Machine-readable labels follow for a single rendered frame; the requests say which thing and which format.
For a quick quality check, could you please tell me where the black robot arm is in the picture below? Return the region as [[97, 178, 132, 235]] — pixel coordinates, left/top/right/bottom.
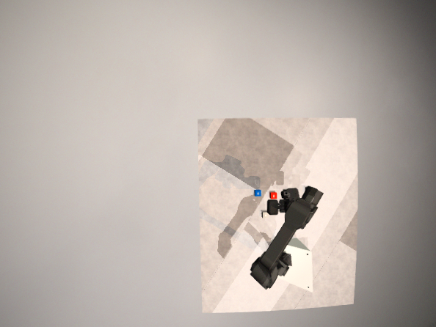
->
[[250, 185, 324, 290]]

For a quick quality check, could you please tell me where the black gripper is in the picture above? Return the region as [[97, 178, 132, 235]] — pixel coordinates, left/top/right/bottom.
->
[[267, 199, 286, 216]]

